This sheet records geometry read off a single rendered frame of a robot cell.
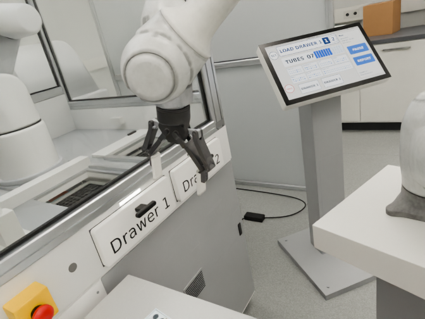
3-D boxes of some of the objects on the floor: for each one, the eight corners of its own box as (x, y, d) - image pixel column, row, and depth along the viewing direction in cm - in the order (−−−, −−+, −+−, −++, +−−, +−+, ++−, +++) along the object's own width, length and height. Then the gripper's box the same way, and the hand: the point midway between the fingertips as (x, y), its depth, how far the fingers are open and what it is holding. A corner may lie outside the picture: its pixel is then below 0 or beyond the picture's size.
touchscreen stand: (402, 268, 166) (411, 66, 128) (326, 300, 157) (310, 93, 119) (339, 220, 212) (332, 61, 173) (277, 243, 203) (255, 80, 164)
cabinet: (259, 298, 166) (233, 156, 136) (109, 579, 89) (-29, 395, 58) (128, 258, 217) (88, 149, 187) (-39, 414, 140) (-153, 270, 109)
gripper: (230, 107, 69) (229, 192, 79) (141, 90, 80) (150, 166, 90) (212, 119, 63) (213, 208, 73) (119, 99, 74) (131, 178, 85)
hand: (178, 181), depth 81 cm, fingers open, 13 cm apart
